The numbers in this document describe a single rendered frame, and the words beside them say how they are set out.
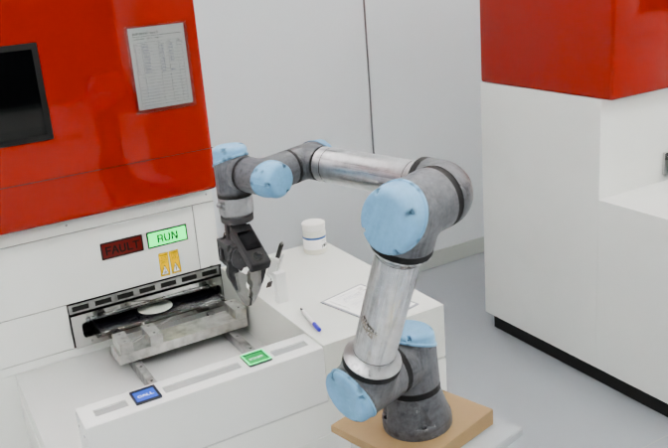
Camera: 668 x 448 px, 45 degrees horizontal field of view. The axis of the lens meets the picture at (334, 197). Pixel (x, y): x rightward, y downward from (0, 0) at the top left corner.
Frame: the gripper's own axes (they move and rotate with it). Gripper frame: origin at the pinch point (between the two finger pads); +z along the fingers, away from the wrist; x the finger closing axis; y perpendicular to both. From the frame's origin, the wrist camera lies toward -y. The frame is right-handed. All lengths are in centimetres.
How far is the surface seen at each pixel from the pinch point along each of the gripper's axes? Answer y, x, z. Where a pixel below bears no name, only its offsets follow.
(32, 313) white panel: 59, 39, 13
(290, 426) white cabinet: -4.0, -4.7, 31.7
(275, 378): -4.0, -2.3, 18.4
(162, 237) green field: 58, 1, 1
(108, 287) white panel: 58, 18, 11
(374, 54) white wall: 207, -168, -19
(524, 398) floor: 68, -143, 111
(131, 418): -4.0, 30.7, 15.9
